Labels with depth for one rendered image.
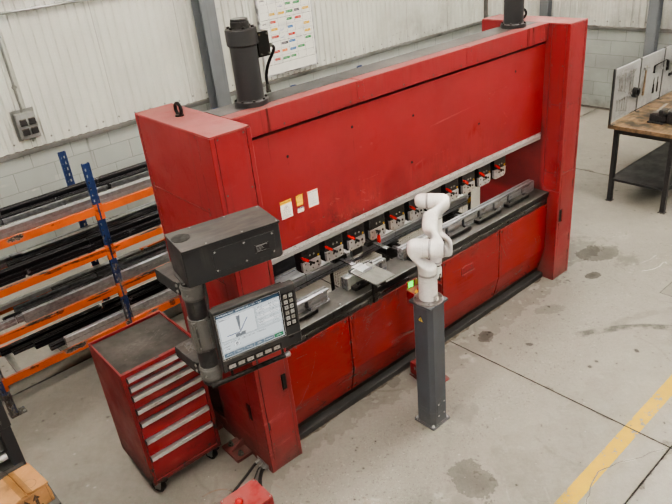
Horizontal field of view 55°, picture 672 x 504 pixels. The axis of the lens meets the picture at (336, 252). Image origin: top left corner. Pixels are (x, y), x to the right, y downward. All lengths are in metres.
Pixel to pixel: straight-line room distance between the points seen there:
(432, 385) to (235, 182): 1.96
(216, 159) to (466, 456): 2.52
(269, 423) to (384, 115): 2.12
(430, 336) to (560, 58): 2.61
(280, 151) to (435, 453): 2.22
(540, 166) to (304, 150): 2.67
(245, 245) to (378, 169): 1.58
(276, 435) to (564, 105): 3.46
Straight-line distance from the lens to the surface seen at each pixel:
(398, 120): 4.45
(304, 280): 4.60
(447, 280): 5.16
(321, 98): 3.93
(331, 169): 4.10
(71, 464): 5.09
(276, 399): 4.18
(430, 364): 4.34
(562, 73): 5.67
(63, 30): 7.76
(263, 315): 3.26
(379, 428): 4.71
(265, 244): 3.12
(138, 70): 8.11
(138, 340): 4.25
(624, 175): 8.09
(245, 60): 3.70
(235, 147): 3.39
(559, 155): 5.86
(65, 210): 5.25
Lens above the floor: 3.22
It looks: 28 degrees down
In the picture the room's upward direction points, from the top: 6 degrees counter-clockwise
